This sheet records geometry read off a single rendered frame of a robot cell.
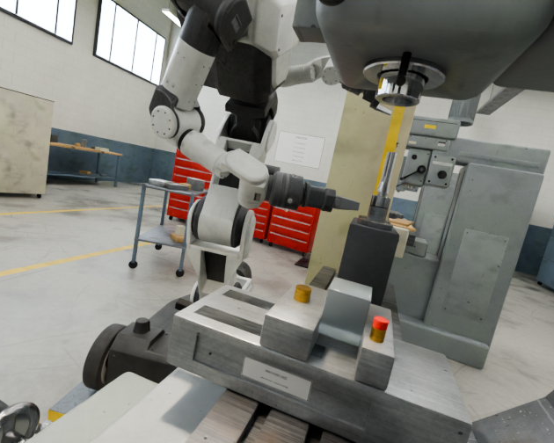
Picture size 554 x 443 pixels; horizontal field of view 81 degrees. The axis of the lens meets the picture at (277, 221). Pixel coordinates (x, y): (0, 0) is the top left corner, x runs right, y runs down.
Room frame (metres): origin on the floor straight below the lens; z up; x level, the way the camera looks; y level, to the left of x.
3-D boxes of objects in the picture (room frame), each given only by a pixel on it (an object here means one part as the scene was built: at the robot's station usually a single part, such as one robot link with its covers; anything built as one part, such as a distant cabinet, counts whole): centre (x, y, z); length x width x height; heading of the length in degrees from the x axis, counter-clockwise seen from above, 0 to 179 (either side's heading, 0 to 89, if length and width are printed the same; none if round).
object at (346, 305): (0.40, -0.11, 1.02); 0.06 x 0.05 x 0.06; 163
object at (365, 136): (2.09, -0.48, 1.15); 0.52 x 0.40 x 2.30; 74
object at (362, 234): (0.89, -0.26, 1.01); 0.22 x 0.12 x 0.20; 166
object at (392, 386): (0.41, -0.08, 0.96); 0.35 x 0.15 x 0.11; 73
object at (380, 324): (0.35, -0.14, 1.03); 0.02 x 0.02 x 0.03
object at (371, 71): (0.37, -0.10, 1.31); 0.09 x 0.09 x 0.01
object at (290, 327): (0.42, -0.06, 1.00); 0.15 x 0.06 x 0.04; 163
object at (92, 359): (0.96, 0.44, 0.50); 0.20 x 0.05 x 0.20; 175
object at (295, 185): (0.82, -0.06, 1.14); 0.13 x 0.12 x 0.10; 5
